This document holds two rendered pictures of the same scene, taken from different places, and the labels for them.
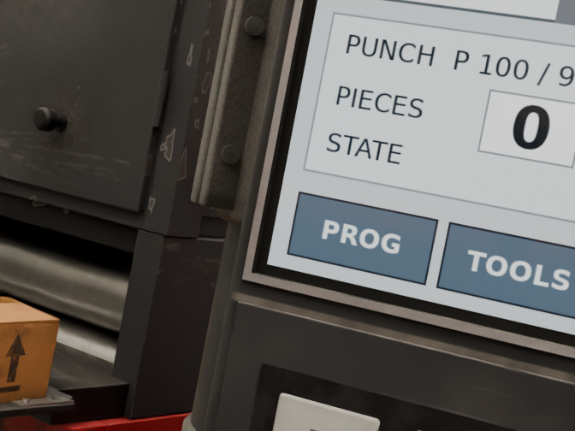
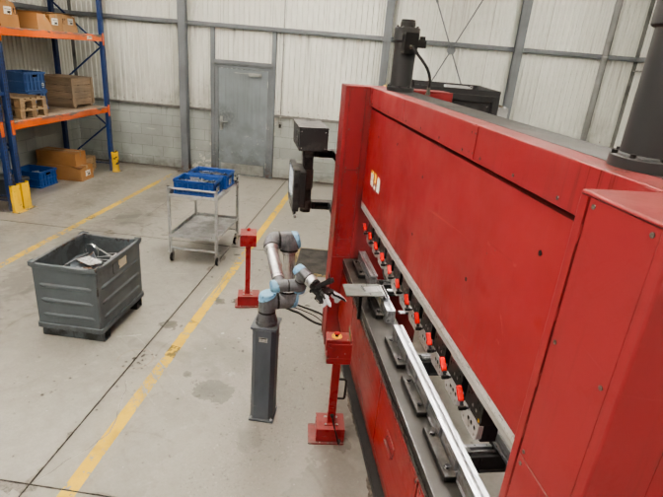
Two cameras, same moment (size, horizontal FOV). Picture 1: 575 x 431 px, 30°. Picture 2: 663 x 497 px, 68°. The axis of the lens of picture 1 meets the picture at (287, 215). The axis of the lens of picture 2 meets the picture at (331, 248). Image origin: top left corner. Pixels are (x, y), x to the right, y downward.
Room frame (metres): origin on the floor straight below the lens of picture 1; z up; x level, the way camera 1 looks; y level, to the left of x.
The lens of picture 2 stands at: (-1.56, -4.00, 2.51)
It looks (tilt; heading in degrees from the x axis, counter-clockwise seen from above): 21 degrees down; 58
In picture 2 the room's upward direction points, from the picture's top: 5 degrees clockwise
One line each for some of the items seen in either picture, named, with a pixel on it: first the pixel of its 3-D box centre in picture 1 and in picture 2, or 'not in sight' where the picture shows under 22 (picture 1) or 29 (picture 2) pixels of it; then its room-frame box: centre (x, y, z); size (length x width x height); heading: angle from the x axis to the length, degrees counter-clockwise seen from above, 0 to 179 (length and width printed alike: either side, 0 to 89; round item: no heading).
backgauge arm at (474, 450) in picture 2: not in sight; (520, 454); (0.25, -2.93, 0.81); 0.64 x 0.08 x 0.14; 158
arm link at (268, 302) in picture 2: not in sight; (268, 300); (-0.35, -1.29, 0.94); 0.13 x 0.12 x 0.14; 167
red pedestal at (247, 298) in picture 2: not in sight; (248, 267); (0.14, 0.36, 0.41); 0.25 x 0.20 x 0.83; 158
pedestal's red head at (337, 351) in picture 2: not in sight; (338, 343); (-0.02, -1.68, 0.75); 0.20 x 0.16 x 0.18; 63
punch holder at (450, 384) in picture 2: not in sight; (462, 380); (-0.11, -2.80, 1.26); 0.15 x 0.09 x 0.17; 68
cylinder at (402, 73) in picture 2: not in sight; (410, 56); (0.74, -1.09, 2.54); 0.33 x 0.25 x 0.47; 68
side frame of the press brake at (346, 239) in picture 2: not in sight; (380, 225); (0.95, -0.70, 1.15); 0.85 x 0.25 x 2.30; 158
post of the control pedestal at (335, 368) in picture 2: not in sight; (333, 389); (-0.02, -1.68, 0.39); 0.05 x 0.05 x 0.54; 63
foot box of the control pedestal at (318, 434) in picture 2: not in sight; (326, 427); (-0.04, -1.67, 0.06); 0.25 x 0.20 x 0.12; 153
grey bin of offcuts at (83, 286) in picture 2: not in sight; (92, 284); (-1.28, 0.59, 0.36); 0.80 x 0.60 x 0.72; 54
